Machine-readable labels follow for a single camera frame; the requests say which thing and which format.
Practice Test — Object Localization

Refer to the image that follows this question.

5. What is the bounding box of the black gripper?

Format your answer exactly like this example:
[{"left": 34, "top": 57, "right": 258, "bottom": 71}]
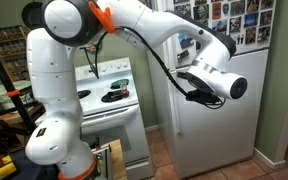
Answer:
[{"left": 185, "top": 89, "right": 219, "bottom": 106}]

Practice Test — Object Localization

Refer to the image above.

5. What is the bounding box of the large white fridge door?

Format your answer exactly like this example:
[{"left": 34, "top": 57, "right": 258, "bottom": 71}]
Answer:
[{"left": 170, "top": 49, "right": 269, "bottom": 179}]

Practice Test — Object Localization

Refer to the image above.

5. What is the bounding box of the white freezer door with magnets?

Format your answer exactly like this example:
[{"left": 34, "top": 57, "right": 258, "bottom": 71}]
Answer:
[{"left": 160, "top": 0, "right": 277, "bottom": 71}]

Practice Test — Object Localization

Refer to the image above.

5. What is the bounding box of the white fridge body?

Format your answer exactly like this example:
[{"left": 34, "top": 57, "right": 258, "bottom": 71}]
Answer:
[{"left": 145, "top": 0, "right": 182, "bottom": 180}]

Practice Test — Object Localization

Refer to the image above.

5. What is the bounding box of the black rectangular magnet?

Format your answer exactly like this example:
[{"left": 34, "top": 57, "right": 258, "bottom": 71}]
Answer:
[{"left": 177, "top": 49, "right": 190, "bottom": 64}]

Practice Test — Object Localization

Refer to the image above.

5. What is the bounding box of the blue photo magnet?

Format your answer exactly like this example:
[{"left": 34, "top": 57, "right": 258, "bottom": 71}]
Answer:
[
  {"left": 243, "top": 12, "right": 260, "bottom": 28},
  {"left": 178, "top": 33, "right": 195, "bottom": 49}
]

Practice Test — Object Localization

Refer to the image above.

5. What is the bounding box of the green pan lid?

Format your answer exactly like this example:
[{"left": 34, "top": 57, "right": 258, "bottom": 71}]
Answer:
[{"left": 109, "top": 78, "right": 130, "bottom": 90}]

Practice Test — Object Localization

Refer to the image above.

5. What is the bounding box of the dark face photo magnet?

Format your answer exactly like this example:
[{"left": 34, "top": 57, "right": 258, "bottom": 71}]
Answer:
[{"left": 193, "top": 3, "right": 210, "bottom": 21}]

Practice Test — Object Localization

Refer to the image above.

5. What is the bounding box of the red rectangular magnet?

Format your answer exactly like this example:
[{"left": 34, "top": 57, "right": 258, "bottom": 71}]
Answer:
[{"left": 212, "top": 1, "right": 222, "bottom": 20}]

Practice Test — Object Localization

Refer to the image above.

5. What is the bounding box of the black coil burner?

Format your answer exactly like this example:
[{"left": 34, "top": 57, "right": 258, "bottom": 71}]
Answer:
[
  {"left": 77, "top": 89, "right": 92, "bottom": 100},
  {"left": 101, "top": 90, "right": 125, "bottom": 103}
]

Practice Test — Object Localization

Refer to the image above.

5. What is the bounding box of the white electric stove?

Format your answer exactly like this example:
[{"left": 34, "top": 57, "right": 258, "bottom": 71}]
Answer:
[{"left": 35, "top": 57, "right": 156, "bottom": 180}]

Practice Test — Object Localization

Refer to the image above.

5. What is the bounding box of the green shield magnet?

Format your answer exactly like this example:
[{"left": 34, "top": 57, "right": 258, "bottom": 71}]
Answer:
[{"left": 222, "top": 2, "right": 231, "bottom": 15}]

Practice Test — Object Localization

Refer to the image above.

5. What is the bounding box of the wooden table board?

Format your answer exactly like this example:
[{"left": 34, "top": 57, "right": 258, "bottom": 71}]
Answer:
[{"left": 108, "top": 139, "right": 129, "bottom": 180}]

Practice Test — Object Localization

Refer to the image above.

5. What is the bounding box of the wooden spice rack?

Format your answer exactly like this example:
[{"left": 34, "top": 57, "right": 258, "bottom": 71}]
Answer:
[{"left": 0, "top": 24, "right": 30, "bottom": 83}]

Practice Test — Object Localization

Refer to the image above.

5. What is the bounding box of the black tripod stand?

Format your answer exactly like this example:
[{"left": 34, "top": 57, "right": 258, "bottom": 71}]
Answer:
[{"left": 0, "top": 29, "right": 47, "bottom": 138}]

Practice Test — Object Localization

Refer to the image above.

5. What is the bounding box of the wooden side table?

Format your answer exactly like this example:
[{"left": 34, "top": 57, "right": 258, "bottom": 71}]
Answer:
[{"left": 0, "top": 106, "right": 47, "bottom": 134}]

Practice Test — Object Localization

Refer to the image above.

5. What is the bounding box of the yellow emergency stop box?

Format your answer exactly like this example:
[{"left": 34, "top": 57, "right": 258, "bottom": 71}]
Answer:
[{"left": 0, "top": 153, "right": 18, "bottom": 180}]

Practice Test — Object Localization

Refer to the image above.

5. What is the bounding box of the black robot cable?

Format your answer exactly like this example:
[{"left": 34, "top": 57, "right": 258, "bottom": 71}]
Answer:
[{"left": 80, "top": 26, "right": 227, "bottom": 110}]

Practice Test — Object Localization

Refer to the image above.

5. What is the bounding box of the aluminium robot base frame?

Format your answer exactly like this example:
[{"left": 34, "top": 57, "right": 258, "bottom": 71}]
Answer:
[{"left": 91, "top": 143, "right": 113, "bottom": 180}]

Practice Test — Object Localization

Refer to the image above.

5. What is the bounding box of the orange cable clip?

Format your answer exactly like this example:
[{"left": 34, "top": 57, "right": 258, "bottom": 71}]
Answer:
[{"left": 87, "top": 1, "right": 116, "bottom": 34}]

